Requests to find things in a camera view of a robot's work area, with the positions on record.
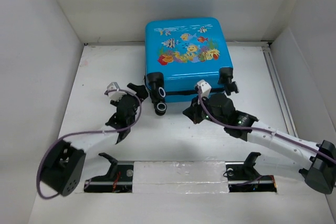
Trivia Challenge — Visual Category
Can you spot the blue hard-shell suitcase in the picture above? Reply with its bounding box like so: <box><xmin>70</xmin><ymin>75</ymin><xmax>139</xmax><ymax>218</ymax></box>
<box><xmin>145</xmin><ymin>17</ymin><xmax>239</xmax><ymax>116</ymax></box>

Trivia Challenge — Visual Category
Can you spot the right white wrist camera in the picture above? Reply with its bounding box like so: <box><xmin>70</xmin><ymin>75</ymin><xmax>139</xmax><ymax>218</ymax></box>
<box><xmin>195</xmin><ymin>80</ymin><xmax>212</xmax><ymax>100</ymax></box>

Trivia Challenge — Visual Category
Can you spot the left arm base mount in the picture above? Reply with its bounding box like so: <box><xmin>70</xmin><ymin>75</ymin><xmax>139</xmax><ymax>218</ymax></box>
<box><xmin>83</xmin><ymin>153</ymin><xmax>134</xmax><ymax>194</ymax></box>

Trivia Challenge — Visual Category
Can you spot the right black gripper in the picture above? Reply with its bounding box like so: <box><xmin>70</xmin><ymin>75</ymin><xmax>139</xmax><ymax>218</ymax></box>
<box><xmin>182</xmin><ymin>94</ymin><xmax>226</xmax><ymax>126</ymax></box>

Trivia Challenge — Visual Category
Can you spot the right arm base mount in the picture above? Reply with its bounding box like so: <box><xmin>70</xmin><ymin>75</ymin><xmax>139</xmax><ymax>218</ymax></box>
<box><xmin>223</xmin><ymin>152</ymin><xmax>277</xmax><ymax>193</ymax></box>

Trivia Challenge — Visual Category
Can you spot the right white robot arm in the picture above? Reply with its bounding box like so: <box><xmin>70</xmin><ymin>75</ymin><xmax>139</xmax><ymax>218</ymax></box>
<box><xmin>183</xmin><ymin>93</ymin><xmax>335</xmax><ymax>194</ymax></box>

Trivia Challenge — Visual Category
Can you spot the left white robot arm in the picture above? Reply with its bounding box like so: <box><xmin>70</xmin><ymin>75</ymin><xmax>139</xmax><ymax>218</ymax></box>
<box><xmin>36</xmin><ymin>82</ymin><xmax>149</xmax><ymax>200</ymax></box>

